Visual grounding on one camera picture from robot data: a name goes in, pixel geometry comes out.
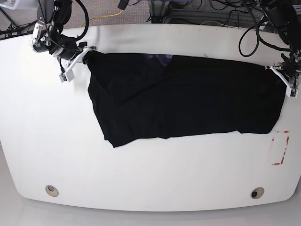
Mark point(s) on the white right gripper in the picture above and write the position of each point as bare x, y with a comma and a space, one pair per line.
67, 58

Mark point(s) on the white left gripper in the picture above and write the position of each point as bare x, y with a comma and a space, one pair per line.
290, 77

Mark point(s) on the black T-shirt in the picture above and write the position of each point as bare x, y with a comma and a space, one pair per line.
139, 96

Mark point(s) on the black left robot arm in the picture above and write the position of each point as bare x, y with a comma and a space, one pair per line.
284, 19

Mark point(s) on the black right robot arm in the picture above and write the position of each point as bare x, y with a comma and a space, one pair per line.
48, 36

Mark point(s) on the red tape marking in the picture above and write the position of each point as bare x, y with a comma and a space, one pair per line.
279, 146

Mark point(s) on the right table grommet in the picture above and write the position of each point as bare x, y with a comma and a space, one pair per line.
257, 193

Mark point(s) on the table grommet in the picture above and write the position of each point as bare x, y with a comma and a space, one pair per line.
52, 191
257, 193

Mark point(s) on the left table grommet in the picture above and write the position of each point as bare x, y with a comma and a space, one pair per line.
52, 191

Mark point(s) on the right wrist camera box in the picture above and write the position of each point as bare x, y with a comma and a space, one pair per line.
67, 77

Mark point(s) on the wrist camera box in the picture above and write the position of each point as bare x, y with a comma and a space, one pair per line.
290, 92
67, 77

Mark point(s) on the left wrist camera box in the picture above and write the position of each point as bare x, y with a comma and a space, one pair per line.
290, 92

